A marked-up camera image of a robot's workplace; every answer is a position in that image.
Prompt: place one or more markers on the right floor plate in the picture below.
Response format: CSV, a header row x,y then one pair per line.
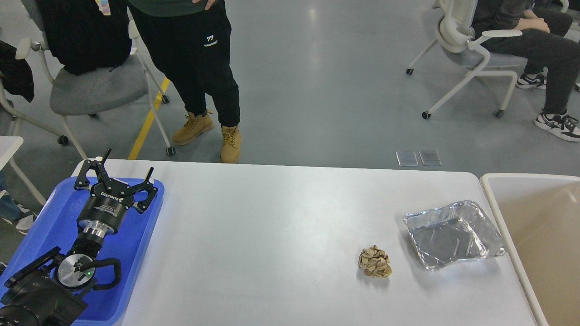
x,y
430,158

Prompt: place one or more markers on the beige plastic bin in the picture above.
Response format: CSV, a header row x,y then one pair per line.
x,y
539,219

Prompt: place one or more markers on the left floor plate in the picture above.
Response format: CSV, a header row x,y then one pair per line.
x,y
407,158

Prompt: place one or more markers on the white side table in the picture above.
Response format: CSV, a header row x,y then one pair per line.
x,y
9,145

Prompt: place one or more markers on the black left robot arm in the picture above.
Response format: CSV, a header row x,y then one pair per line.
x,y
79,261

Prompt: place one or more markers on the seated person dark clothes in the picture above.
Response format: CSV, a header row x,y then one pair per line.
x,y
552,59

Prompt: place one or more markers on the crumpled brown paper ball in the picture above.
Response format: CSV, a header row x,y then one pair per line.
x,y
375,262

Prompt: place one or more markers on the blue plastic tray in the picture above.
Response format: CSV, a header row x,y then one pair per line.
x,y
57,226

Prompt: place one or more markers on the aluminium foil tray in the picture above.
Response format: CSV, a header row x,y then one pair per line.
x,y
456,232

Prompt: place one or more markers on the black jacket on chair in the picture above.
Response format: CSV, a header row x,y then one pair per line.
x,y
82,38

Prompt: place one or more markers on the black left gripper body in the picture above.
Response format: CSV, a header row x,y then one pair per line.
x,y
106,208

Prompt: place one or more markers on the black garment far left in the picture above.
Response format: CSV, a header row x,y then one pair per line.
x,y
16,74

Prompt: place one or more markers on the grey office chair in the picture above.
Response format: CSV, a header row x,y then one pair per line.
x,y
91,93

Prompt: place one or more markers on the floor plate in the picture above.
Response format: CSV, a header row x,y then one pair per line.
x,y
430,158
407,158

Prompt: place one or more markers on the white office chair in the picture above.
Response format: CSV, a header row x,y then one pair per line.
x,y
455,34

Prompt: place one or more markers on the standing person black trousers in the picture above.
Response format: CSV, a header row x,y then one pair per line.
x,y
189,42

